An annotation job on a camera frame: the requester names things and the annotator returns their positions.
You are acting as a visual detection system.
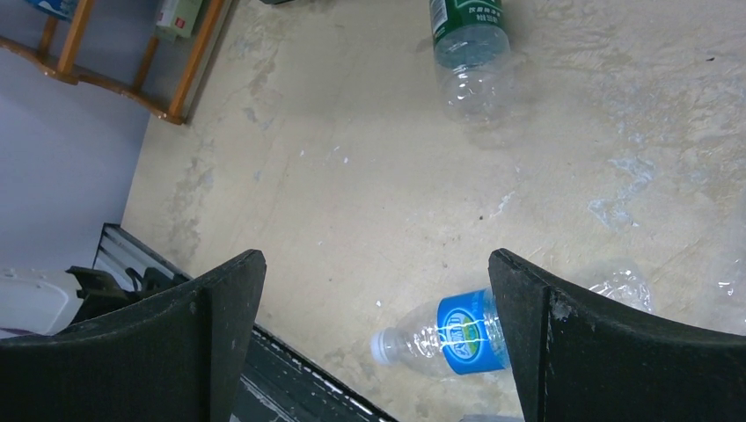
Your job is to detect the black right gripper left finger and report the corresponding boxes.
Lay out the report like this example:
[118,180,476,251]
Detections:
[1,250,267,421]

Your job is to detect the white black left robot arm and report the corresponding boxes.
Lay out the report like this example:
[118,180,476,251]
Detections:
[1,266,187,339]

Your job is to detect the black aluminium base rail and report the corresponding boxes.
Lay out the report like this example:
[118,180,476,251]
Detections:
[92,223,394,422]

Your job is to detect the blue tape roll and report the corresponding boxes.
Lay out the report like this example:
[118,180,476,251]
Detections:
[26,0,78,22]

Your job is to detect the dark green label bottle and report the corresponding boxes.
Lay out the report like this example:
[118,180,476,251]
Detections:
[428,0,511,123]

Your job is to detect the crushed clear unlabelled bottle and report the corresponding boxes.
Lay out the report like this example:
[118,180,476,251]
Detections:
[698,222,745,336]

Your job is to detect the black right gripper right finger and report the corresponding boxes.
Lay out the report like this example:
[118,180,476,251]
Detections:
[488,249,745,421]

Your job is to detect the green white staples box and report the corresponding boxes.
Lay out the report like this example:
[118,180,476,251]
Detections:
[155,0,202,40]

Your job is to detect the blue label water bottle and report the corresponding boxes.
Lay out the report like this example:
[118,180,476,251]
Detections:
[369,258,654,380]

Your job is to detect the orange wooden shelf rack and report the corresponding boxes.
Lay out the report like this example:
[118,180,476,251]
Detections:
[1,1,233,126]

